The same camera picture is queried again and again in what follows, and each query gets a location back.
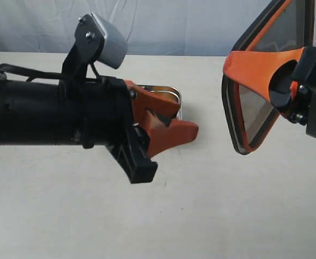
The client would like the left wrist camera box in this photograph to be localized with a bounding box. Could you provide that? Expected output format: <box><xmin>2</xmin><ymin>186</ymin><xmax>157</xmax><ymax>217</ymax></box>
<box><xmin>62</xmin><ymin>12</ymin><xmax>128</xmax><ymax>81</ymax></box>

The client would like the stainless steel lunch box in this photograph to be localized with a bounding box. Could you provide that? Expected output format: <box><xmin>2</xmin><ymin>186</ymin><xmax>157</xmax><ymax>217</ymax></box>
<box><xmin>138</xmin><ymin>84</ymin><xmax>183</xmax><ymax>120</ymax></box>

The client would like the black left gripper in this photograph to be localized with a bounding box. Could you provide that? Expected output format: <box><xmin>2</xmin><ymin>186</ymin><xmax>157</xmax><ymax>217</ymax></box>
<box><xmin>56</xmin><ymin>77</ymin><xmax>199</xmax><ymax>183</ymax></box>

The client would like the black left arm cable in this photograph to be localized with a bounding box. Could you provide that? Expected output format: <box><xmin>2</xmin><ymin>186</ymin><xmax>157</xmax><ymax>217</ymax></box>
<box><xmin>0</xmin><ymin>63</ymin><xmax>104</xmax><ymax>153</ymax></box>

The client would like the dark transparent lunch box lid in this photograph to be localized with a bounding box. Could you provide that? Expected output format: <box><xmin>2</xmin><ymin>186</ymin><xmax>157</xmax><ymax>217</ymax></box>
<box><xmin>221</xmin><ymin>1</ymin><xmax>315</xmax><ymax>155</ymax></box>

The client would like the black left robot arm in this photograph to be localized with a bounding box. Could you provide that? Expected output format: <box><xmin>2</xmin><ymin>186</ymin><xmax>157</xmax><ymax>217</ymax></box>
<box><xmin>0</xmin><ymin>77</ymin><xmax>198</xmax><ymax>183</ymax></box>

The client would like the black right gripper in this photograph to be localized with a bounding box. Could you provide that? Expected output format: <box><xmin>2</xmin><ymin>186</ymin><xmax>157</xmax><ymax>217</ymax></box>
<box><xmin>223</xmin><ymin>46</ymin><xmax>316</xmax><ymax>138</ymax></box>

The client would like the blue wrinkled backdrop cloth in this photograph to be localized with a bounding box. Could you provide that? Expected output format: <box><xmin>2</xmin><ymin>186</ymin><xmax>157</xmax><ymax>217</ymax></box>
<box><xmin>0</xmin><ymin>0</ymin><xmax>316</xmax><ymax>57</ymax></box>

